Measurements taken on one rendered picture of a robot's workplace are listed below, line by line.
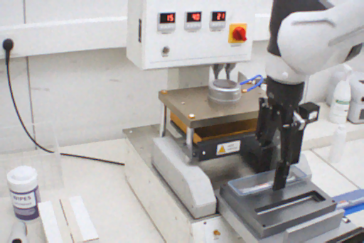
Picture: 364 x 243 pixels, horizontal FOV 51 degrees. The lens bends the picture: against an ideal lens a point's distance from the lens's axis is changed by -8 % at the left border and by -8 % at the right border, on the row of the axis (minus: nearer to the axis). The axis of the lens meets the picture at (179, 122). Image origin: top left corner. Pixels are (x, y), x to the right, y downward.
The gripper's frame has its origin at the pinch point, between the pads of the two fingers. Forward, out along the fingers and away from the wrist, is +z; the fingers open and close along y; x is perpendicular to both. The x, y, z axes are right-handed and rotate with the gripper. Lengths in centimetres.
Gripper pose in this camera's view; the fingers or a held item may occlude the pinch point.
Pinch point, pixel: (272, 169)
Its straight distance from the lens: 89.1
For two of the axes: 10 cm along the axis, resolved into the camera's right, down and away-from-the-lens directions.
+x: 9.1, -1.4, 3.9
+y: 4.1, 4.1, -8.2
